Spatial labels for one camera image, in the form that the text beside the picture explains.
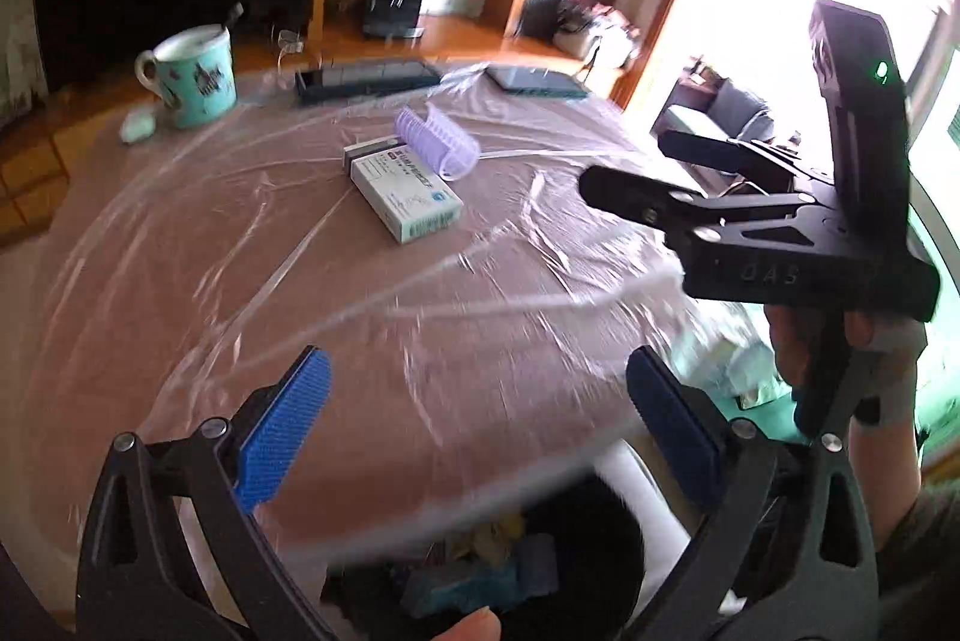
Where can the purple hair roller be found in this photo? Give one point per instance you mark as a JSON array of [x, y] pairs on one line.
[[442, 142]]

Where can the pile of bags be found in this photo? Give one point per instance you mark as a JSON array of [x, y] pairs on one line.
[[592, 30]]

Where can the grey sofa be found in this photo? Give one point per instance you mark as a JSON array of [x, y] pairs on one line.
[[731, 105]]

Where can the blue packet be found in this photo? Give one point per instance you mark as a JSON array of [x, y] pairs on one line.
[[480, 585]]

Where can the person's right hand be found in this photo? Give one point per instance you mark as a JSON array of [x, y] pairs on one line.
[[892, 371]]

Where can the black rectangular tray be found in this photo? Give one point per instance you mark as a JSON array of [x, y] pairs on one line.
[[367, 79]]

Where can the metal spoon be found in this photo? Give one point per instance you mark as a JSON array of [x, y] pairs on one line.
[[232, 15]]

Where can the long white carton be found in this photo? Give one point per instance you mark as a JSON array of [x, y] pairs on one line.
[[409, 199]]

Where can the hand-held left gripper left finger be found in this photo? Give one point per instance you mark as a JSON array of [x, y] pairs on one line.
[[281, 431]]

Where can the teal patterned mug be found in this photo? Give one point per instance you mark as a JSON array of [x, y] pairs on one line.
[[199, 82]]

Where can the black bin with items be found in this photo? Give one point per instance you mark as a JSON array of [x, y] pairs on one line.
[[600, 551]]

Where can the wooden low cabinet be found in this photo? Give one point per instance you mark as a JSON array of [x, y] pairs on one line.
[[465, 30]]

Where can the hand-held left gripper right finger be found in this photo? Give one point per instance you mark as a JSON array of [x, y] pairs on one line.
[[671, 431]]

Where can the small black box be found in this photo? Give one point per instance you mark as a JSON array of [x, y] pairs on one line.
[[360, 152]]

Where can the teal tablet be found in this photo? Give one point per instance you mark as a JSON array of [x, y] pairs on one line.
[[532, 80]]

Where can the person's left hand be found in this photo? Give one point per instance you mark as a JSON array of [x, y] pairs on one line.
[[465, 627]]

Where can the white trash bin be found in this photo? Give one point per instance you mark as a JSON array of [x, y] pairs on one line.
[[652, 483]]

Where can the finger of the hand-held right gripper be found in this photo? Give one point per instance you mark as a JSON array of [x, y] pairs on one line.
[[712, 154], [637, 195]]

